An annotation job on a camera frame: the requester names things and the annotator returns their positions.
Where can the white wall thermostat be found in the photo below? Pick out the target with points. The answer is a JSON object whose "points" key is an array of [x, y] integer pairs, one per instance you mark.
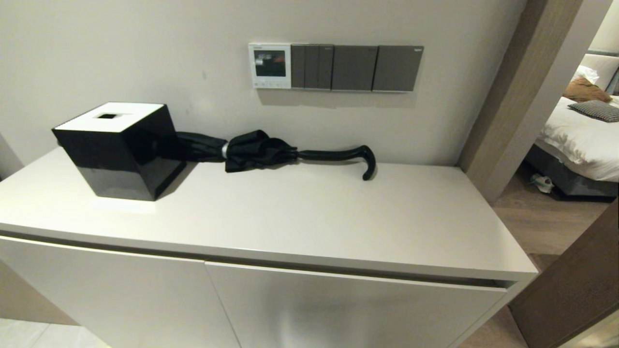
{"points": [[270, 63]]}

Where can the white sideboard cabinet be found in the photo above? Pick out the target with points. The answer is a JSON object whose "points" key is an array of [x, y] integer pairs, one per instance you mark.
{"points": [[314, 217]]}

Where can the wide white cabinet door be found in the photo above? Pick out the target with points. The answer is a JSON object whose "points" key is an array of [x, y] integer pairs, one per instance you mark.
{"points": [[367, 309]]}

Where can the black tissue box white top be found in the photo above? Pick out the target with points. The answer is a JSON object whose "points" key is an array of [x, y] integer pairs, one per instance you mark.
{"points": [[121, 159]]}

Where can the white slipper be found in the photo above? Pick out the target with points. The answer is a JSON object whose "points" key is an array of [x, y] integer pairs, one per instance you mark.
{"points": [[542, 182]]}

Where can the dark grey bed base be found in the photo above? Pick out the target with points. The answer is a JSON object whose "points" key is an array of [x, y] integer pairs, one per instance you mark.
{"points": [[570, 181]]}

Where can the bed with white sheets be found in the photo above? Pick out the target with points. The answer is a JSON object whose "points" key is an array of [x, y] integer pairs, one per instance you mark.
{"points": [[580, 140]]}

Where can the brown cushion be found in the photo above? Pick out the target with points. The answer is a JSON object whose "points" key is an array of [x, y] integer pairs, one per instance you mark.
{"points": [[585, 91]]}

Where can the white pillow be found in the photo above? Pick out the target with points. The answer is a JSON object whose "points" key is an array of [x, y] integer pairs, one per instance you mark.
{"points": [[586, 73]]}

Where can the dark brown wooden door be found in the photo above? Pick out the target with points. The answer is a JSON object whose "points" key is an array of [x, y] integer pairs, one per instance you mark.
{"points": [[580, 290]]}

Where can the black white checkered cushion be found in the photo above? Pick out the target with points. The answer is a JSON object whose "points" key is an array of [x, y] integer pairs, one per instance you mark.
{"points": [[599, 110]]}

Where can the grey triple rocker wall switch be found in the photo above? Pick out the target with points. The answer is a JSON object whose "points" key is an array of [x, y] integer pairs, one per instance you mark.
{"points": [[312, 66]]}

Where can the grey plain wall switch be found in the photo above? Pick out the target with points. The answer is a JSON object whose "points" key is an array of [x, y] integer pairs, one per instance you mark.
{"points": [[354, 67]]}

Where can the grey wall switch with logo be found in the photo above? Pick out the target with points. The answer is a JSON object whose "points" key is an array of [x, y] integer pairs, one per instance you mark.
{"points": [[397, 68]]}

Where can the light wooden door frame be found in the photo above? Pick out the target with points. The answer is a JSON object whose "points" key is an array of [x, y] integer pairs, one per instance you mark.
{"points": [[522, 96]]}

